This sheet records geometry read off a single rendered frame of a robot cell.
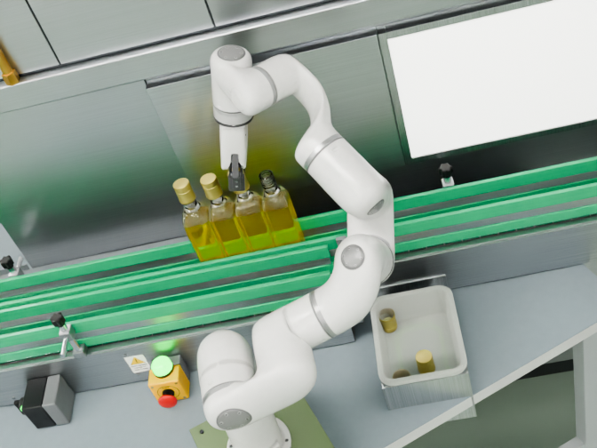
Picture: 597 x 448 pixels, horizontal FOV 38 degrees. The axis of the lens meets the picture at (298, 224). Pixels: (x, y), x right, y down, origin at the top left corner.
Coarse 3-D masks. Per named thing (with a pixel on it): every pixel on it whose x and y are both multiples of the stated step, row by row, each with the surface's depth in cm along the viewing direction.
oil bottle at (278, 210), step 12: (264, 192) 176; (288, 192) 178; (264, 204) 174; (276, 204) 174; (288, 204) 175; (276, 216) 176; (288, 216) 176; (276, 228) 179; (288, 228) 179; (300, 228) 185; (276, 240) 181; (288, 240) 181; (300, 240) 182
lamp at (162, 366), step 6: (156, 360) 183; (162, 360) 183; (168, 360) 183; (156, 366) 182; (162, 366) 182; (168, 366) 182; (156, 372) 182; (162, 372) 182; (168, 372) 183; (162, 378) 183
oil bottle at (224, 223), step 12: (228, 204) 176; (216, 216) 176; (228, 216) 176; (216, 228) 178; (228, 228) 178; (240, 228) 179; (228, 240) 181; (240, 240) 181; (228, 252) 183; (240, 252) 183
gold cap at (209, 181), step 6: (204, 174) 173; (210, 174) 173; (204, 180) 172; (210, 180) 171; (216, 180) 172; (204, 186) 171; (210, 186) 171; (216, 186) 172; (204, 192) 174; (210, 192) 172; (216, 192) 173; (222, 192) 174; (210, 198) 174; (216, 198) 174
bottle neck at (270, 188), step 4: (260, 172) 172; (264, 172) 173; (268, 172) 172; (272, 172) 172; (260, 176) 172; (264, 176) 173; (268, 176) 171; (272, 176) 171; (260, 180) 172; (264, 180) 171; (268, 180) 171; (272, 180) 172; (264, 184) 172; (268, 184) 172; (272, 184) 172; (264, 188) 173; (268, 188) 172; (272, 188) 173; (276, 188) 174; (268, 192) 173; (272, 192) 173; (276, 192) 174
